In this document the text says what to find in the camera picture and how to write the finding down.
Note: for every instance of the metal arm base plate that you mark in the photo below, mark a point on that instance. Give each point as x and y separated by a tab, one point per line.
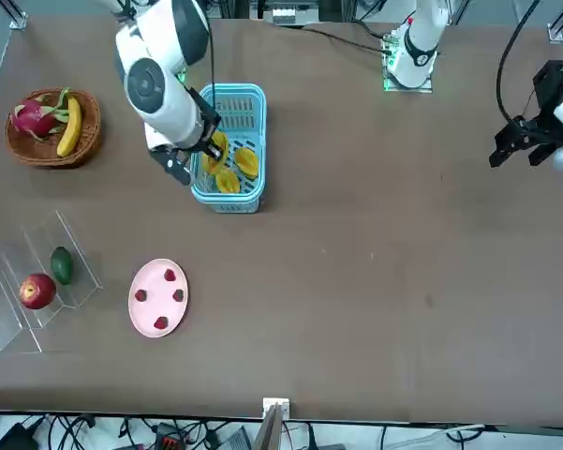
389	84

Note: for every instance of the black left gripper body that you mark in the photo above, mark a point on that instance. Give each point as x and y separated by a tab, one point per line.
543	126

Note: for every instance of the white socket bracket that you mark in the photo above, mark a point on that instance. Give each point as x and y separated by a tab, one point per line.
276	405

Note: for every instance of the black power adapter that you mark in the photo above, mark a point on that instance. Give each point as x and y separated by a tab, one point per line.
14	436

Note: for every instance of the clear acrylic stepped stand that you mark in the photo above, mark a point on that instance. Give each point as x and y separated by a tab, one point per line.
9	323

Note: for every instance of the brown wicker basket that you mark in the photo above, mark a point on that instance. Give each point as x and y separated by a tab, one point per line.
88	136

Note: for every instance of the red and black device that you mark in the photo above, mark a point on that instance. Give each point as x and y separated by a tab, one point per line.
171	438

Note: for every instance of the green avocado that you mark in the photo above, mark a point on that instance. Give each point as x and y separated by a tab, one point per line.
63	266

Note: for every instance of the red strawberry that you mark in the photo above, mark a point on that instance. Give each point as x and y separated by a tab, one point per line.
178	295
142	295
170	275
161	322

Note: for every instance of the black camera bracket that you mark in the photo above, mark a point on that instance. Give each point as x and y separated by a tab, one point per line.
548	89

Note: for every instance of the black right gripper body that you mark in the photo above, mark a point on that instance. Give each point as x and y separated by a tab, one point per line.
211	119

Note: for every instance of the red apple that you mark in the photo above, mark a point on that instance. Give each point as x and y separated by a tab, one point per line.
37	291

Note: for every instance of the blue plastic basket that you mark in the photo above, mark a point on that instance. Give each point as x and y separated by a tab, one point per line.
243	105

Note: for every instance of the pink plate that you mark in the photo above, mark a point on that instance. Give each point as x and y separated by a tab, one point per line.
157	300

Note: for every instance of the yellow banana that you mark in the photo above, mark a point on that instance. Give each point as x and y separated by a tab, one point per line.
71	129

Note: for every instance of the pink dragon fruit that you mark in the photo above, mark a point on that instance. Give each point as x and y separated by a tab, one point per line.
30	117

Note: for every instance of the grey power strip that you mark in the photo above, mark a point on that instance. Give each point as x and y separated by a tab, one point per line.
285	16

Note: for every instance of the yellow star fruit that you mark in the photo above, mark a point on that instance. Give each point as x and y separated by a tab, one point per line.
210	164
247	161
227	182

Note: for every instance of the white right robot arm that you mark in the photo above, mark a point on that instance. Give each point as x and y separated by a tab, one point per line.
168	117

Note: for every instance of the grey upright board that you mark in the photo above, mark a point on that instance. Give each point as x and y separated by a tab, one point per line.
268	431

